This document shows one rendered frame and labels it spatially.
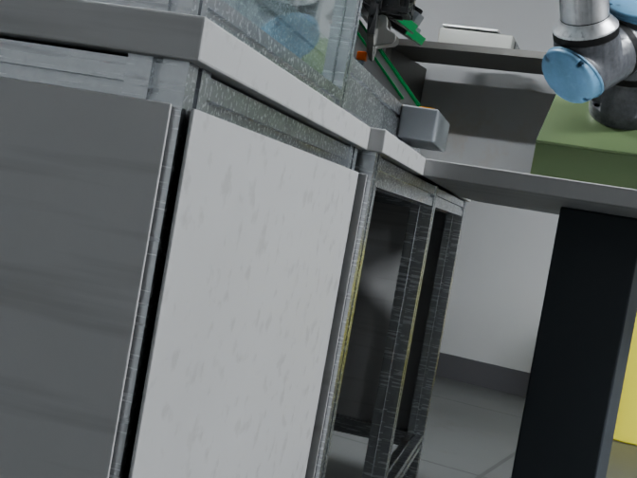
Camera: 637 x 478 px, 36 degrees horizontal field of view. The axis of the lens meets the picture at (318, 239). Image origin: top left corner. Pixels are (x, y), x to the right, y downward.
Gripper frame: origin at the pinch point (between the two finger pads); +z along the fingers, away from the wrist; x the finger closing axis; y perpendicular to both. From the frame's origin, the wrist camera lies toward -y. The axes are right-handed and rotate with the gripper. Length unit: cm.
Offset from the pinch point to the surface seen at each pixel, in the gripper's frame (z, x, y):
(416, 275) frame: 42.9, -2.3, 17.8
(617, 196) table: 23, -39, 51
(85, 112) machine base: 29, -138, 10
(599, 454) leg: 70, -3, 58
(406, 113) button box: 12.9, -19.0, 12.9
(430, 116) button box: 12.8, -19.0, 17.4
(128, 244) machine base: 37, -138, 15
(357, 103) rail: 17, -58, 12
